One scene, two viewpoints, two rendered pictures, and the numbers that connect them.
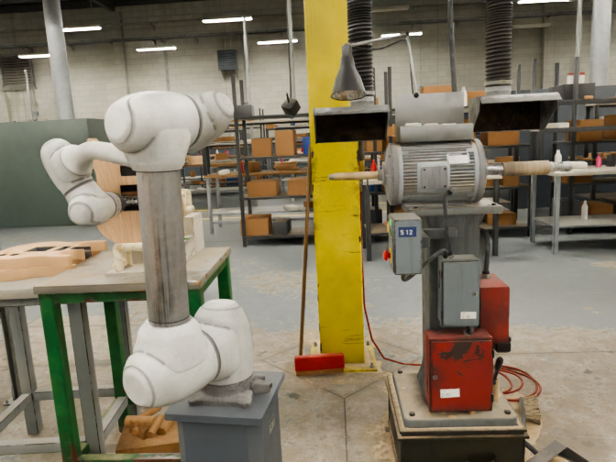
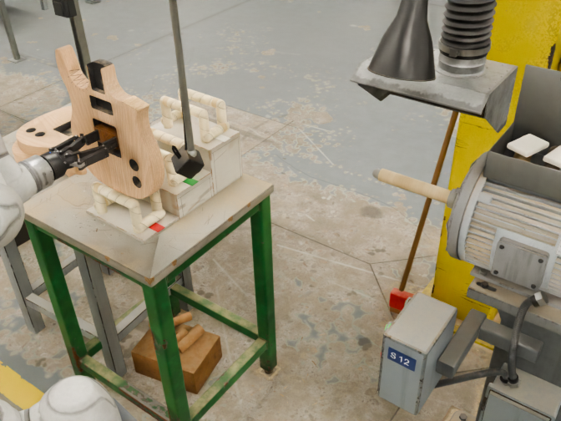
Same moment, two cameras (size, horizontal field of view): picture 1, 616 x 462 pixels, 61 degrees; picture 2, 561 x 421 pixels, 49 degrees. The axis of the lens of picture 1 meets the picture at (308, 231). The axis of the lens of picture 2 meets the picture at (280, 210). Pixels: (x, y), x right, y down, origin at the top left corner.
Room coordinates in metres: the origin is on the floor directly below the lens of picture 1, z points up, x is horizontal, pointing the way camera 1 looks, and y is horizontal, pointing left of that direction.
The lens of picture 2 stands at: (0.94, -0.62, 2.07)
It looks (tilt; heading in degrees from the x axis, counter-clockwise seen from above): 36 degrees down; 34
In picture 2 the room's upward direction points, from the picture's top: 2 degrees counter-clockwise
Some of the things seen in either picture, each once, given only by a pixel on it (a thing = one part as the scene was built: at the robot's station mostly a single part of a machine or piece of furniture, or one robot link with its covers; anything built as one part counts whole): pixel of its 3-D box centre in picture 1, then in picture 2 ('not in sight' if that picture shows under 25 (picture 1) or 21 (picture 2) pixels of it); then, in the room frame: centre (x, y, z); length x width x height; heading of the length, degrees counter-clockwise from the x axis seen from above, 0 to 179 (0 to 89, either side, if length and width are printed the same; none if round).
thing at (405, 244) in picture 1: (422, 248); (448, 367); (1.88, -0.42, 0.99); 0.24 x 0.21 x 0.26; 87
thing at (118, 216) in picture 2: (146, 269); (132, 215); (2.00, 0.65, 0.94); 0.27 x 0.15 x 0.01; 87
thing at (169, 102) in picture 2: not in sight; (183, 107); (2.27, 0.63, 1.20); 0.20 x 0.03 x 0.03; 86
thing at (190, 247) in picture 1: (158, 250); (165, 182); (2.15, 0.63, 0.98); 0.27 x 0.16 x 0.09; 87
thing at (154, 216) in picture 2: not in sight; (150, 219); (1.99, 0.55, 0.96); 0.11 x 0.03 x 0.03; 177
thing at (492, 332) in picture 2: (439, 233); (509, 340); (2.00, -0.51, 1.02); 0.13 x 0.04 x 0.04; 87
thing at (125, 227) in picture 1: (136, 192); (112, 129); (1.99, 0.65, 1.24); 0.35 x 0.04 x 0.40; 86
